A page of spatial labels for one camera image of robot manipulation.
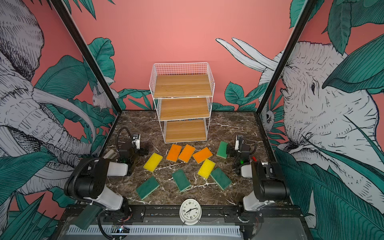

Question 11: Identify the yellow sponge left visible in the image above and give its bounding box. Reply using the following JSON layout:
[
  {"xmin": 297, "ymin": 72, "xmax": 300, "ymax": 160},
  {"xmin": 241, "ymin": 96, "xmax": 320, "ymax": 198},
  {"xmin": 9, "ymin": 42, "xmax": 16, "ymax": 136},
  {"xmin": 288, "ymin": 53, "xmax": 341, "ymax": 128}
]
[{"xmin": 143, "ymin": 153, "xmax": 163, "ymax": 173}]

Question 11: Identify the grey block by wall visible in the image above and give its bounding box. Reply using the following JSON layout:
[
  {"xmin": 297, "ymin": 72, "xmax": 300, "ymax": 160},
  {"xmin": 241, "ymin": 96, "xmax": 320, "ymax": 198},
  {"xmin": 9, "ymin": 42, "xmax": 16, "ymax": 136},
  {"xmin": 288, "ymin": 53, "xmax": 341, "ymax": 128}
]
[{"xmin": 103, "ymin": 149, "xmax": 118, "ymax": 159}]

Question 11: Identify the white alarm clock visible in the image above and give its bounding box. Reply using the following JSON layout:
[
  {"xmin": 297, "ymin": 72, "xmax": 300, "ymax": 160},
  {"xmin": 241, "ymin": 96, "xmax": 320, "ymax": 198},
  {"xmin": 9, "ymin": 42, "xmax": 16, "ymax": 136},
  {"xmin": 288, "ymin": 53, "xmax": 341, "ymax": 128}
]
[{"xmin": 179, "ymin": 199, "xmax": 202, "ymax": 226}]

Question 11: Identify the orange sponge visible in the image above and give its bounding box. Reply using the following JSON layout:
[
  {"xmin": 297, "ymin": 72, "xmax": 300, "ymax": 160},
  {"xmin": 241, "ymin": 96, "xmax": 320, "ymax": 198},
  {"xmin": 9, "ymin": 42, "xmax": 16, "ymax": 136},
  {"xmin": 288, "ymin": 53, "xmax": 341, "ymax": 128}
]
[
  {"xmin": 166, "ymin": 144, "xmax": 182, "ymax": 162},
  {"xmin": 193, "ymin": 147, "xmax": 213, "ymax": 164},
  {"xmin": 178, "ymin": 145, "xmax": 196, "ymax": 163}
]

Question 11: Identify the yellow sponge right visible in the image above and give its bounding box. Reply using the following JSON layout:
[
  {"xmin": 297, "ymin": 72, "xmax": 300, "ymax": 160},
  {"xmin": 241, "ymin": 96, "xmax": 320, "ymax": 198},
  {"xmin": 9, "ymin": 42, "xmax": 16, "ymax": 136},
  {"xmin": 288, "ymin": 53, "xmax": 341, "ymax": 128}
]
[{"xmin": 198, "ymin": 159, "xmax": 216, "ymax": 180}]

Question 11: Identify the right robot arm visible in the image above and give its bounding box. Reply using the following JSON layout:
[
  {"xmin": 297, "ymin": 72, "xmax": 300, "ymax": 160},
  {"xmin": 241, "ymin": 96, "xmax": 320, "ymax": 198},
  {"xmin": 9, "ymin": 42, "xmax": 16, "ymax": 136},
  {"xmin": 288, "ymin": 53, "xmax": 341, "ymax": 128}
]
[{"xmin": 226, "ymin": 143, "xmax": 290, "ymax": 212}]

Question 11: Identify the green sponge back right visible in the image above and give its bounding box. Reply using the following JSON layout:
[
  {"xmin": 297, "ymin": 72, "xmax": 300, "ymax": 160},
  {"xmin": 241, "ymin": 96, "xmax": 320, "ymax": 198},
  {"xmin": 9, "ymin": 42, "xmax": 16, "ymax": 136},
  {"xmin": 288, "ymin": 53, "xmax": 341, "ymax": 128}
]
[{"xmin": 216, "ymin": 141, "xmax": 228, "ymax": 159}]

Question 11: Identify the green sponge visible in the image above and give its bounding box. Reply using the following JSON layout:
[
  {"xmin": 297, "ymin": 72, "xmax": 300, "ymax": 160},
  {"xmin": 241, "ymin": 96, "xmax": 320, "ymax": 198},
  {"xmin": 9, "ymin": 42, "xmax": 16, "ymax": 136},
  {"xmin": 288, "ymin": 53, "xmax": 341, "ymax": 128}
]
[
  {"xmin": 136, "ymin": 176, "xmax": 160, "ymax": 200},
  {"xmin": 216, "ymin": 141, "xmax": 228, "ymax": 159},
  {"xmin": 210, "ymin": 168, "xmax": 232, "ymax": 190},
  {"xmin": 172, "ymin": 169, "xmax": 191, "ymax": 192}
]

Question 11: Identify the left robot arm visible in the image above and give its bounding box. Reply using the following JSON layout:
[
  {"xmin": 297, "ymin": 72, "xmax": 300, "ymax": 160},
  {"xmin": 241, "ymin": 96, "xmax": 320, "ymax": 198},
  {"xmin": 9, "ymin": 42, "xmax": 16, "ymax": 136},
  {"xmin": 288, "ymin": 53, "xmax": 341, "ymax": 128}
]
[{"xmin": 64, "ymin": 127, "xmax": 148, "ymax": 212}]

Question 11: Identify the white slotted cable duct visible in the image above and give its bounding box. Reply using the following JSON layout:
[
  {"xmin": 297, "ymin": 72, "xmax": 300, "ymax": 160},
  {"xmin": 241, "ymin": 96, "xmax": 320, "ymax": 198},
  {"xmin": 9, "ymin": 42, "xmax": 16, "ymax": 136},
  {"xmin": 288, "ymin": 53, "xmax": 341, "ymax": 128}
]
[{"xmin": 66, "ymin": 224, "xmax": 242, "ymax": 237}]

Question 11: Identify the green sponge front middle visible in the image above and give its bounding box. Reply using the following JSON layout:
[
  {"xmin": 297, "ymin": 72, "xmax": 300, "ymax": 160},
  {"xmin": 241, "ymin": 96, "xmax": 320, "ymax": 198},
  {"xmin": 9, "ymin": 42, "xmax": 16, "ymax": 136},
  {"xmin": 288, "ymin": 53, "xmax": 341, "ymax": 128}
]
[{"xmin": 172, "ymin": 169, "xmax": 191, "ymax": 192}]

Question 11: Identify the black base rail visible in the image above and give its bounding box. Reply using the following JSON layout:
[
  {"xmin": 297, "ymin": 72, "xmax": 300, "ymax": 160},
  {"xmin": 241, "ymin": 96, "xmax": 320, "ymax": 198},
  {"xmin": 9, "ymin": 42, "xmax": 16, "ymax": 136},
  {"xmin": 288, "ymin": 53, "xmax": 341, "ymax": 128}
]
[{"xmin": 61, "ymin": 204, "xmax": 305, "ymax": 227}]

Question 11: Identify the white wire three-tier shelf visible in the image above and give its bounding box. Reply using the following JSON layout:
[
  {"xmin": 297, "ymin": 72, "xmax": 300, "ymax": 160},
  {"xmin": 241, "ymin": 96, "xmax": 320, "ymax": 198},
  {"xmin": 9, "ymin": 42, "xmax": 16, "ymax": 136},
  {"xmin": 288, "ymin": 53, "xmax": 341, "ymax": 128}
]
[{"xmin": 149, "ymin": 62, "xmax": 215, "ymax": 144}]

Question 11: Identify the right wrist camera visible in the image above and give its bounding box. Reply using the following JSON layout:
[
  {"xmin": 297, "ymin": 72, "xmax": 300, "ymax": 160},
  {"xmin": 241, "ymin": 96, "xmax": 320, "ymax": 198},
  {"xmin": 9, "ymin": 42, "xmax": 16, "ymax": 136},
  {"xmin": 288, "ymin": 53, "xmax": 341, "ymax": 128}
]
[{"xmin": 235, "ymin": 135, "xmax": 244, "ymax": 151}]

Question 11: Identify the green sponge front left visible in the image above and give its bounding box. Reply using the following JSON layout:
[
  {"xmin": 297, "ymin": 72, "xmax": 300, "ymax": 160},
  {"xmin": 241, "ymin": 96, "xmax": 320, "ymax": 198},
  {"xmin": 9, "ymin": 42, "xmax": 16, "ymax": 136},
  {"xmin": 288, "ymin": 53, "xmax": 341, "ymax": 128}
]
[{"xmin": 136, "ymin": 176, "xmax": 160, "ymax": 200}]

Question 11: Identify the yellow sponge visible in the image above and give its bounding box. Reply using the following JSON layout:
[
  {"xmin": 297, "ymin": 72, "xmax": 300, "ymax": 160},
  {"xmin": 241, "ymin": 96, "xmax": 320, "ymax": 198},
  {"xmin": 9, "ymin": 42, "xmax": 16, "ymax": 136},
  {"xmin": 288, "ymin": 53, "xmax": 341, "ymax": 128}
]
[
  {"xmin": 143, "ymin": 153, "xmax": 163, "ymax": 173},
  {"xmin": 198, "ymin": 159, "xmax": 216, "ymax": 180}
]

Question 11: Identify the green sponge front right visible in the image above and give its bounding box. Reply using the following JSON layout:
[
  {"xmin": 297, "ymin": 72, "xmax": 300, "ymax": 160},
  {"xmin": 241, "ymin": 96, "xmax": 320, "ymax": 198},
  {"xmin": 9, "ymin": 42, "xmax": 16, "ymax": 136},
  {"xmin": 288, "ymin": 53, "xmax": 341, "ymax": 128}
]
[{"xmin": 210, "ymin": 168, "xmax": 232, "ymax": 190}]

